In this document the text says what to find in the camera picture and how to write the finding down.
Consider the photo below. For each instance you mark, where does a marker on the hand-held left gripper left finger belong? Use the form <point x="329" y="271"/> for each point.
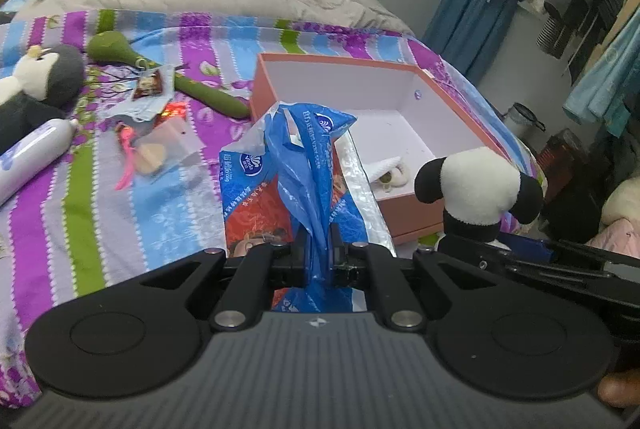
<point x="290" y="269"/>

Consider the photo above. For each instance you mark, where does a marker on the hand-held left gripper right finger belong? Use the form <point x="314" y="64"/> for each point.
<point x="345" y="269"/>

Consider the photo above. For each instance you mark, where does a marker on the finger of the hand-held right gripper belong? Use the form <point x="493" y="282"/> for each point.
<point x="475" y="256"/>
<point x="530" y="249"/>

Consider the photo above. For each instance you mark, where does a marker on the black white panda plush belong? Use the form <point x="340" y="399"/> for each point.
<point x="480" y="184"/>

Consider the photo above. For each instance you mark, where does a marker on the orange cardboard box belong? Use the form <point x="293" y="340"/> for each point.
<point x="405" y="216"/>

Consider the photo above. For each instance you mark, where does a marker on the blue plastic bag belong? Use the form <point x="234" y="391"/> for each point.
<point x="310" y="189"/>

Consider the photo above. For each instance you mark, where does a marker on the blue face mask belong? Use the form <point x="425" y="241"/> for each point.
<point x="140" y="109"/>

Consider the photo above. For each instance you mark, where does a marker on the white plastic bottle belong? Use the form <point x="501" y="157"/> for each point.
<point x="35" y="149"/>

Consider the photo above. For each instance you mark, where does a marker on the person's right hand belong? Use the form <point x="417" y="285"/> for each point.
<point x="622" y="389"/>

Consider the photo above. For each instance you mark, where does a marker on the pink garment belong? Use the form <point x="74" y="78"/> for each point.
<point x="617" y="236"/>

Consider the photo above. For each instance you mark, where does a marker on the dark red box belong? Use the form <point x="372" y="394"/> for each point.
<point x="565" y="154"/>

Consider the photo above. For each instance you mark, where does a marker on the cream plush cushion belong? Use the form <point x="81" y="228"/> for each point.
<point x="622" y="201"/>

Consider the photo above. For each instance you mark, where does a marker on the grey kettle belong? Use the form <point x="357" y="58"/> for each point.
<point x="520" y="124"/>

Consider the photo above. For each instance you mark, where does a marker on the striped floral bedsheet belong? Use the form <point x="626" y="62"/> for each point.
<point x="100" y="234"/>

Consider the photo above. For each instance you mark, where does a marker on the small red packet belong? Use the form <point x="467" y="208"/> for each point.
<point x="172" y="112"/>

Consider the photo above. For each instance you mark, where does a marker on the pink ribbon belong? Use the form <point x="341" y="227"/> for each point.
<point x="127" y="159"/>

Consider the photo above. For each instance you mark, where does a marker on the small snack packet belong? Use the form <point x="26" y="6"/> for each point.
<point x="150" y="85"/>

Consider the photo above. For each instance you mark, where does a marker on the long green plush toy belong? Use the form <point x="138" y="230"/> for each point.
<point x="110" y="46"/>

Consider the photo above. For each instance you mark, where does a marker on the grey white penguin plush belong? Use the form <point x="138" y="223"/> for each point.
<point x="55" y="74"/>

